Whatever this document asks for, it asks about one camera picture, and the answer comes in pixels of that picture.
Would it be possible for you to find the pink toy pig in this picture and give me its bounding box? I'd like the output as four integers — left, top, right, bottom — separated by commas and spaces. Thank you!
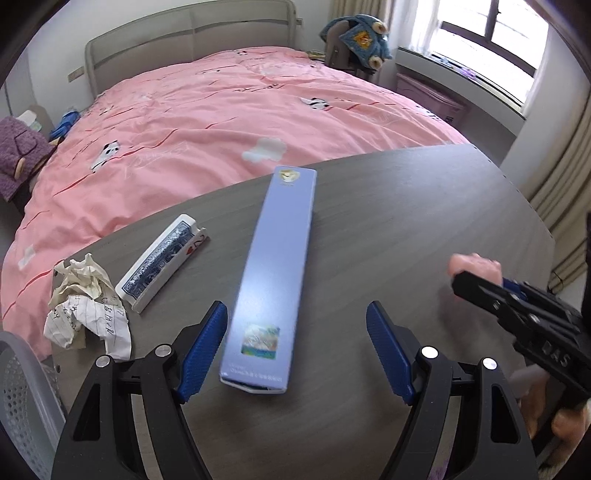
448, 253, 503, 285

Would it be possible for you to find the white paper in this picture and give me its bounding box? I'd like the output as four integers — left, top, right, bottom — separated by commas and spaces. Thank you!
43, 254, 132, 361

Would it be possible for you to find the purple long carton box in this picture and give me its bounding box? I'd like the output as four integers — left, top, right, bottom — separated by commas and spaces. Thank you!
219, 166, 317, 395

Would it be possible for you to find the playing card box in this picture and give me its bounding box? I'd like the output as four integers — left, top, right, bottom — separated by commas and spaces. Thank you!
115, 214, 208, 313

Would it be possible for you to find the grey perforated trash basket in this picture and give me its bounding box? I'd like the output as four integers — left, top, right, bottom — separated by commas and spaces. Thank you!
0, 332, 65, 479

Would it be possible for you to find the right hand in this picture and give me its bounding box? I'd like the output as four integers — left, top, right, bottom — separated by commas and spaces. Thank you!
509, 365, 590, 449

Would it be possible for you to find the beige curtain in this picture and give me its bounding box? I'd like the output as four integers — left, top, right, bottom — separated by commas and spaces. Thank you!
519, 91, 591, 294

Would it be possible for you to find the pink storage box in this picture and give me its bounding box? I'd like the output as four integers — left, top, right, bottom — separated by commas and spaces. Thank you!
397, 74, 465, 126

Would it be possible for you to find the chair under purple jacket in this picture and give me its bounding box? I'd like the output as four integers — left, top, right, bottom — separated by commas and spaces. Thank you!
0, 108, 54, 218

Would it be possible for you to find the blue child jacket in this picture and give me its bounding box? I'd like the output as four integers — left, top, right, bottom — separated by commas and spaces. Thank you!
320, 14, 392, 72

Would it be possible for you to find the chair under blue jacket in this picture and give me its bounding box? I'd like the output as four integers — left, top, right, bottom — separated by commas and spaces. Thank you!
325, 20, 376, 81

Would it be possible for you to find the purple fleece jacket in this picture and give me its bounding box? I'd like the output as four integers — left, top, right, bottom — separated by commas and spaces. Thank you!
0, 115, 56, 203

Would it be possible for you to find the pink bed duvet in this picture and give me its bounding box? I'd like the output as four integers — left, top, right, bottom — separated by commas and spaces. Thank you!
1, 47, 464, 358

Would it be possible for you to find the blue item on nightstand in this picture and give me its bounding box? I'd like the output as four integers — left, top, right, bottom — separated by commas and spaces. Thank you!
48, 109, 81, 142

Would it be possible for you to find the grey padded headboard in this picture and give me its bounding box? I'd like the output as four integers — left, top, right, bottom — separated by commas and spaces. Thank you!
85, 1, 297, 98

